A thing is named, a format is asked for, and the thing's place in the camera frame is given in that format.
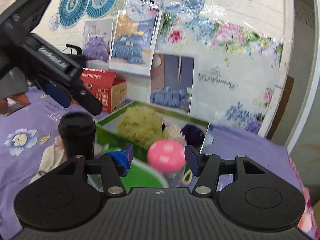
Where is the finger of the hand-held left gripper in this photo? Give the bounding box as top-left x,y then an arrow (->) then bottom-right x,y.
71,79 -> 103,116
45,83 -> 71,108

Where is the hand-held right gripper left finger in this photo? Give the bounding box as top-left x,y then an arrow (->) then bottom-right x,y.
50,144 -> 134,197

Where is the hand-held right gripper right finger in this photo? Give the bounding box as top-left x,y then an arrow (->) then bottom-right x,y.
184,145 -> 269,196

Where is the dark navy velvet scrunchie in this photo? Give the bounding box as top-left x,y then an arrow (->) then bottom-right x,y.
180,123 -> 206,148

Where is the green cardboard box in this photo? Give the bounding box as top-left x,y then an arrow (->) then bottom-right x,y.
95,100 -> 211,188

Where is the glass bottle with pink lid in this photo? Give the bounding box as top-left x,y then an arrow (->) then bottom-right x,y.
147,140 -> 187,188

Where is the olive green mesh bath pouf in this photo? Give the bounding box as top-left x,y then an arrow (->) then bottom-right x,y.
117,106 -> 165,147

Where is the person's left hand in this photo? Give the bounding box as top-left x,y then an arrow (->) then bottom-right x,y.
0,93 -> 31,116

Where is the red carton box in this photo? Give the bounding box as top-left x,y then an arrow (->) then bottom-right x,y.
72,67 -> 128,114

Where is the green pouch with white trim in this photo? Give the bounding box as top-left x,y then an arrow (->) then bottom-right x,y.
124,158 -> 170,188

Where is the black cup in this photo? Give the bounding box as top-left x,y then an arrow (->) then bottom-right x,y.
58,112 -> 97,161

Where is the black speaker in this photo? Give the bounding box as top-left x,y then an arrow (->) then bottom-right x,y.
61,44 -> 87,68

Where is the purple floral bedsheet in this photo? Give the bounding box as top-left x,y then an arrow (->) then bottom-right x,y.
0,86 -> 314,240

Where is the purple bedding poster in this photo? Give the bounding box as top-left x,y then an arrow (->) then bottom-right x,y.
82,18 -> 115,63

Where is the light blue bedding poster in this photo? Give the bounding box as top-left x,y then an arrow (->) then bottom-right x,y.
108,10 -> 163,77

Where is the striped blue bedding poster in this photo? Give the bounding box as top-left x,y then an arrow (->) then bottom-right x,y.
149,51 -> 199,115

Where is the floral plastic bedding bag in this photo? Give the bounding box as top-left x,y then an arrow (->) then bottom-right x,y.
155,10 -> 285,138

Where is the white paper fan decal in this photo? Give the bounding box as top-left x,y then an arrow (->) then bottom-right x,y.
125,0 -> 163,22

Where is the cream twisted rope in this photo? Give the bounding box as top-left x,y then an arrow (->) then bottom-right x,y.
182,170 -> 195,186

